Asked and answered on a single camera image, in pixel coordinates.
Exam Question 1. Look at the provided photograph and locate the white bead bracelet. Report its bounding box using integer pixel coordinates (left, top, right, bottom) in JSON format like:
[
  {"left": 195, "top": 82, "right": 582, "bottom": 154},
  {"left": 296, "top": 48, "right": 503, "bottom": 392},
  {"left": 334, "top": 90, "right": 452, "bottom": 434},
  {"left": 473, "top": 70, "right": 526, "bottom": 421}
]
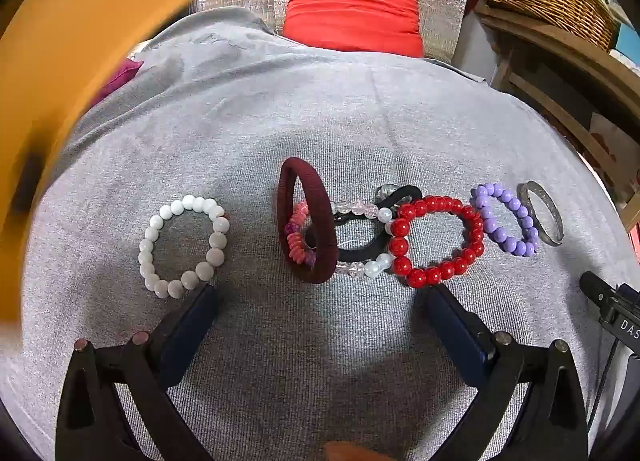
[{"left": 139, "top": 194, "right": 232, "bottom": 300}]

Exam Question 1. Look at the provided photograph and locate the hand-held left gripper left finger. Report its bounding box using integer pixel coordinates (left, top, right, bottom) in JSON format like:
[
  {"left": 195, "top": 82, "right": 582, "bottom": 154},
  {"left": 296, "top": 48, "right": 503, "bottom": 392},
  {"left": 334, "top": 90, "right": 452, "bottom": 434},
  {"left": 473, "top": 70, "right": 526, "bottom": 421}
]
[{"left": 55, "top": 283, "right": 221, "bottom": 461}]

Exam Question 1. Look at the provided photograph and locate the red bead bracelet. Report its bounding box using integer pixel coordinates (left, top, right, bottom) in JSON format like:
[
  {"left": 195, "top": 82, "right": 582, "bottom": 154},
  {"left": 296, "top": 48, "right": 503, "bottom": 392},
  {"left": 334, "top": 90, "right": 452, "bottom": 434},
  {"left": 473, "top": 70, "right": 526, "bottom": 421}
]
[{"left": 389, "top": 195, "right": 486, "bottom": 289}]

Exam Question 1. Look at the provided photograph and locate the clear bead bracelet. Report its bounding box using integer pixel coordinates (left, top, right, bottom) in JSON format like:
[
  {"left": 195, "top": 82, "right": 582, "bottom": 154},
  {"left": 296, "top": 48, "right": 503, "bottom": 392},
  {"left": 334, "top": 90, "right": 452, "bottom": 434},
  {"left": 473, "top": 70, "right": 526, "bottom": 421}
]
[{"left": 330, "top": 198, "right": 398, "bottom": 279}]

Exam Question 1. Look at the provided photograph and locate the wooden side table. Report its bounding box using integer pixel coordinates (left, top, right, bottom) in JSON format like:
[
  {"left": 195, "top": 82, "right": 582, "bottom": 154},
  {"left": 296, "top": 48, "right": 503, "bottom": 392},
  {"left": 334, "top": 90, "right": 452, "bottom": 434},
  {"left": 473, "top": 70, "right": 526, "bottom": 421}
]
[{"left": 472, "top": 0, "right": 640, "bottom": 237}]

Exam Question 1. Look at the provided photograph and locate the silver bangle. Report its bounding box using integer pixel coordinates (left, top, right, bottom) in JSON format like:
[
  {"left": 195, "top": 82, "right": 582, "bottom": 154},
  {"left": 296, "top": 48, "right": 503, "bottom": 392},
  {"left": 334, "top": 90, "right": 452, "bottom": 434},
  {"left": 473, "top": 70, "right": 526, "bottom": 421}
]
[{"left": 517, "top": 180, "right": 565, "bottom": 247}]

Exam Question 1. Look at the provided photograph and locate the silver insulation mat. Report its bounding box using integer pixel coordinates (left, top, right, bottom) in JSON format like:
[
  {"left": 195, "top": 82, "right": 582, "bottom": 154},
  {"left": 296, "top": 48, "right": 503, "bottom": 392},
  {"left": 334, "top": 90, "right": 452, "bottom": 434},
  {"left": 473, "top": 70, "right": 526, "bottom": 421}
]
[{"left": 187, "top": 0, "right": 481, "bottom": 67}]

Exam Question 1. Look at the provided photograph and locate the pink bead bracelet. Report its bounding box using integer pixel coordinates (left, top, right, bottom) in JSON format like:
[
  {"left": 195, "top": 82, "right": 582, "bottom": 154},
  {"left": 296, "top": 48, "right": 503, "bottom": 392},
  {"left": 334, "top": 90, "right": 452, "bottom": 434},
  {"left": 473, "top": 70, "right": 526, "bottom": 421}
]
[{"left": 285, "top": 200, "right": 317, "bottom": 269}]

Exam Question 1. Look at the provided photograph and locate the black hair tie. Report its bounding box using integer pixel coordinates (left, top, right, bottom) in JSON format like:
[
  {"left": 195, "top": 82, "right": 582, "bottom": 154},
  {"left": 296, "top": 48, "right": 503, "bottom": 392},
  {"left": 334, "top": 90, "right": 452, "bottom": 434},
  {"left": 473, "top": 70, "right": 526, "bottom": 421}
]
[{"left": 305, "top": 185, "right": 425, "bottom": 264}]

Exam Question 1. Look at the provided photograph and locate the grey towel cloth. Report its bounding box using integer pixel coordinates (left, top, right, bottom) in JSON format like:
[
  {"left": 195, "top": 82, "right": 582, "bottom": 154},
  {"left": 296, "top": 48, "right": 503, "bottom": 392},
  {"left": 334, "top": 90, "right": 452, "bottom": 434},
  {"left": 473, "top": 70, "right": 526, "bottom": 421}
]
[{"left": 10, "top": 8, "right": 640, "bottom": 461}]

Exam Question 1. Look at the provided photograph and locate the orange storage box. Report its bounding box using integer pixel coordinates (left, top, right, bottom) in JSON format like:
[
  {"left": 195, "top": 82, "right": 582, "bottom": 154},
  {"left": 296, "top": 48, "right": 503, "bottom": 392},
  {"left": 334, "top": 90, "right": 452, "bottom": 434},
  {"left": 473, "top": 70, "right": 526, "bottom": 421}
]
[{"left": 0, "top": 0, "right": 296, "bottom": 327}]

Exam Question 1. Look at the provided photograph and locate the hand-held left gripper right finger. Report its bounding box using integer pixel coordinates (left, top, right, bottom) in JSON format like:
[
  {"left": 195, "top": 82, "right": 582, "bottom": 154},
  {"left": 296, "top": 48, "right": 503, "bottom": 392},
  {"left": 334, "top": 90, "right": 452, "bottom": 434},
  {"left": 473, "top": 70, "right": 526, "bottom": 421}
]
[{"left": 425, "top": 285, "right": 588, "bottom": 461}]

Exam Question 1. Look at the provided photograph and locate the red cushion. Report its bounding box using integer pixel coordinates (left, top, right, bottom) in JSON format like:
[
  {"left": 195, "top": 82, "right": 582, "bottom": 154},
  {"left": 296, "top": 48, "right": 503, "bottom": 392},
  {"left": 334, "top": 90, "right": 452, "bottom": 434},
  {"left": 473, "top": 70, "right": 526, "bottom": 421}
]
[{"left": 282, "top": 0, "right": 425, "bottom": 58}]

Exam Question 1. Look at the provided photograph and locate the thin black cable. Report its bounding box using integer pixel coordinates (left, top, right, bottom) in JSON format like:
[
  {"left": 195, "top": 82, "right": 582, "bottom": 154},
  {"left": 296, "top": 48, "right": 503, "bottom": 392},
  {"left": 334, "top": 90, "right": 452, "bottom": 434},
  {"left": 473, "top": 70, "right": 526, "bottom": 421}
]
[{"left": 586, "top": 341, "right": 621, "bottom": 429}]

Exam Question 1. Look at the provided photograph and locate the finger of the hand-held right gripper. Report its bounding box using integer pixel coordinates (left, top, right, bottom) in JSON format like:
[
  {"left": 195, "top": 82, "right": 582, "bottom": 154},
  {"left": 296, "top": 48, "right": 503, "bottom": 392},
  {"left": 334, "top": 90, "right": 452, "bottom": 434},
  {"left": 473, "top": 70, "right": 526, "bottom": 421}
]
[{"left": 580, "top": 271, "right": 612, "bottom": 314}]

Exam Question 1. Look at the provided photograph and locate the maroon fabric hair tie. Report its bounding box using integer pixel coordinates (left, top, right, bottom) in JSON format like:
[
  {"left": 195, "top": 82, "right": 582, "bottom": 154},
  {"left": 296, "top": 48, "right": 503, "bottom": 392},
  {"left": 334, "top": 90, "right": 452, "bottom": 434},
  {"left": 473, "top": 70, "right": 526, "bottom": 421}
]
[{"left": 278, "top": 157, "right": 340, "bottom": 285}]

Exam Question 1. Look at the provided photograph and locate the purple bead bracelet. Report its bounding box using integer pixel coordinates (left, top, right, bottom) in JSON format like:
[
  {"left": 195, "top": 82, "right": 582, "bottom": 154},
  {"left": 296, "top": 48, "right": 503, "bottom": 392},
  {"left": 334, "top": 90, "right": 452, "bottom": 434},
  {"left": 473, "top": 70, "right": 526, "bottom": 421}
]
[{"left": 470, "top": 182, "right": 541, "bottom": 257}]

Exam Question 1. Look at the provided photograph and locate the pink cushion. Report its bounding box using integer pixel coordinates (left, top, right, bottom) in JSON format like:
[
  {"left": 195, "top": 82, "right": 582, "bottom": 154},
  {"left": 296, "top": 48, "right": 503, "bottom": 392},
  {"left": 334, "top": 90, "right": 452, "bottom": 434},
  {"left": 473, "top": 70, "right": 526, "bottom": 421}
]
[{"left": 92, "top": 58, "right": 146, "bottom": 107}]

